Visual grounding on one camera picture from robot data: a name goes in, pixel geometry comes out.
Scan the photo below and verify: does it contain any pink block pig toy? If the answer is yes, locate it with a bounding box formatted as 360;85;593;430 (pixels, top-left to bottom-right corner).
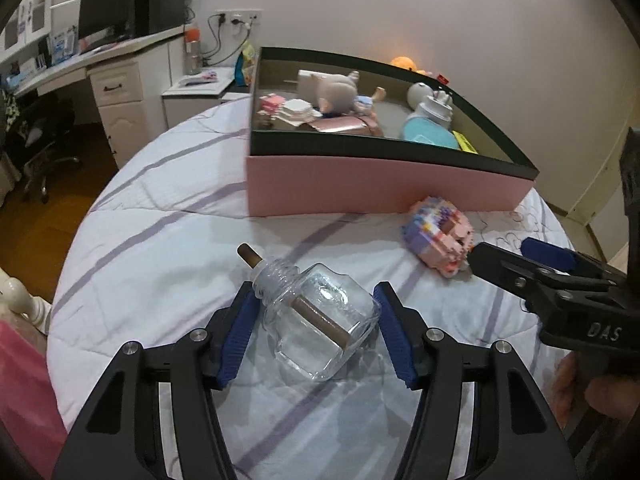
401;196;475;278

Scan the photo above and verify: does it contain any clear glass bottle with wick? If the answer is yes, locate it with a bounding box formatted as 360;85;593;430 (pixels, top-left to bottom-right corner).
236;243;382;383

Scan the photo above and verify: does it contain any white wall socket strip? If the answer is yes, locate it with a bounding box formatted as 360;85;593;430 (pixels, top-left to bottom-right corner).
215;8;263;28

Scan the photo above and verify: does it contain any white desk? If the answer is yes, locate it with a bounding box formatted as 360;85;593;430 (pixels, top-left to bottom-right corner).
0;25;188;171

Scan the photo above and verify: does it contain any small white box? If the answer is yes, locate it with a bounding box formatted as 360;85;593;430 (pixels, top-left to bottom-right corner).
297;70;326;98

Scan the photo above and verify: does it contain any yellow blue snack bag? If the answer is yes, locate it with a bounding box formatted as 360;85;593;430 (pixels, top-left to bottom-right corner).
232;40;261;86

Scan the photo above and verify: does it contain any baby doll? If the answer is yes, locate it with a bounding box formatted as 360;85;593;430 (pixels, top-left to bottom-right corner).
310;70;388;118

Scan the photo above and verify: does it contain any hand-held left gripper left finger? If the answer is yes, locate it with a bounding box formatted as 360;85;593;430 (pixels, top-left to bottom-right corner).
50;280;261;480

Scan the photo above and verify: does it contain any clear bottle orange cap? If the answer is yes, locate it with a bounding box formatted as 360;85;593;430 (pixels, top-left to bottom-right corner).
184;24;203;75

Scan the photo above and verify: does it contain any blue white box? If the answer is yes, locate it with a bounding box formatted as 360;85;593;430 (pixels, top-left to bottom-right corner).
50;30;78;63

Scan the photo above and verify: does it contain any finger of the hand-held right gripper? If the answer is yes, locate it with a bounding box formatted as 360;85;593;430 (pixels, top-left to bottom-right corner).
520;237;608;281
466;241;551;311

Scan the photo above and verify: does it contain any white bedpost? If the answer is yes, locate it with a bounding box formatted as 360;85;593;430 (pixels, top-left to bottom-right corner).
0;267;53;333

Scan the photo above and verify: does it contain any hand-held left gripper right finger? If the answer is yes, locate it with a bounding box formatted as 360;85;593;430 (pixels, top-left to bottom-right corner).
372;281;581;480

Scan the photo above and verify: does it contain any pink cloth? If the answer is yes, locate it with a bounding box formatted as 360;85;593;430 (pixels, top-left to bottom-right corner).
0;320;68;480

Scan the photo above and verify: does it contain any teal round item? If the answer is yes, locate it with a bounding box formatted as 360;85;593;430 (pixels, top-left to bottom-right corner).
402;112;461;151

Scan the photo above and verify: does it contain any white glass-door cabinet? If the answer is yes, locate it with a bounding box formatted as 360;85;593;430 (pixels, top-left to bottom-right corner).
0;0;56;51

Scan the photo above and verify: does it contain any rose gold card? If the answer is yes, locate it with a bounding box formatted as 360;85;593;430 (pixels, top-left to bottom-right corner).
307;112;383;137

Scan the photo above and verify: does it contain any black cable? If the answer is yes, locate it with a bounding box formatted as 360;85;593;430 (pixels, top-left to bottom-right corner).
207;15;226;66

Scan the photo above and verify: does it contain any white block toy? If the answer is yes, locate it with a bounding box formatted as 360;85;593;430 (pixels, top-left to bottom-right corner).
277;99;321;128

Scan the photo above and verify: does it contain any white striped quilt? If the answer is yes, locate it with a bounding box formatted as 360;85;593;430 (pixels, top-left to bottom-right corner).
47;97;591;480

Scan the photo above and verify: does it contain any white side cabinet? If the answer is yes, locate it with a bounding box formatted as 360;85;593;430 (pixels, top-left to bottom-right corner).
161;65;261;128

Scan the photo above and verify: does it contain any small pink block toy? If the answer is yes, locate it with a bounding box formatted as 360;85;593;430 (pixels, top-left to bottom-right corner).
256;93;283;123

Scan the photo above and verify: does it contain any pink storage box dark rim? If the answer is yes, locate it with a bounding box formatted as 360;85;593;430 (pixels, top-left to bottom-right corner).
245;46;540;217

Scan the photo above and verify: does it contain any black computer monitor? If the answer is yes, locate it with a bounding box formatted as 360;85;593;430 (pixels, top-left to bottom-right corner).
77;0;138;46

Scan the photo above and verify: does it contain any black office chair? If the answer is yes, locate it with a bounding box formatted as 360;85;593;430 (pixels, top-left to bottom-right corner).
10;95;81;203

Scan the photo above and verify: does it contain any person's right hand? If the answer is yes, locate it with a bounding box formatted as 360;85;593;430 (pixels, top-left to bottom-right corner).
552;355;640;431

